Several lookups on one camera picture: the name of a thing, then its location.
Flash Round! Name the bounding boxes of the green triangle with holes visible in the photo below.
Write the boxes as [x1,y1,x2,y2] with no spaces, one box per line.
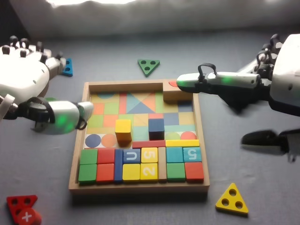
[137,59,161,77]

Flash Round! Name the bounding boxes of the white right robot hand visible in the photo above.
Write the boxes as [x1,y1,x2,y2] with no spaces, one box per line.
[176,34,300,163]

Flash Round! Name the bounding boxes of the red triangle with holes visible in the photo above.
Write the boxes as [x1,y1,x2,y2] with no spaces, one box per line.
[6,195,38,225]

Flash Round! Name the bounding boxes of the blue triangle with holes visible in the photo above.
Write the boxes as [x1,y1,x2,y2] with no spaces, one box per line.
[61,58,74,77]

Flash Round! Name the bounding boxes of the yellow triangle with holes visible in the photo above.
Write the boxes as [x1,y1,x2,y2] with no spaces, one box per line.
[215,182,249,217]

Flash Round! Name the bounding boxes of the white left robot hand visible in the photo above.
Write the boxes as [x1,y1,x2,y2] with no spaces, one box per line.
[0,35,95,135]

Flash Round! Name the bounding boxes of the natural wood block red semicircle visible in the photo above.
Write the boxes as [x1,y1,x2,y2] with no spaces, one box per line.
[163,79,194,103]

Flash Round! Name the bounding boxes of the grey table cloth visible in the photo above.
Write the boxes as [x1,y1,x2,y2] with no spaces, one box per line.
[0,30,300,225]

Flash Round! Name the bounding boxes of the yellow tall block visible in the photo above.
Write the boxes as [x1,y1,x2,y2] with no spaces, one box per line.
[114,119,132,143]

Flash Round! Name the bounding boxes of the dark blue tall block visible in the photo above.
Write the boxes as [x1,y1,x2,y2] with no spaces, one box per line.
[148,118,165,141]

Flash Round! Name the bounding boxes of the red cylinder with plus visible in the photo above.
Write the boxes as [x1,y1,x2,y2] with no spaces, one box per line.
[18,207,43,225]

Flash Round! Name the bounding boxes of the white backdrop sheet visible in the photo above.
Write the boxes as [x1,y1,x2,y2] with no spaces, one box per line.
[9,0,300,40]

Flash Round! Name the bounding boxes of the wooden puzzle tray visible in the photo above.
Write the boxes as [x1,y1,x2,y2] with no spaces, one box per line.
[68,78,210,195]

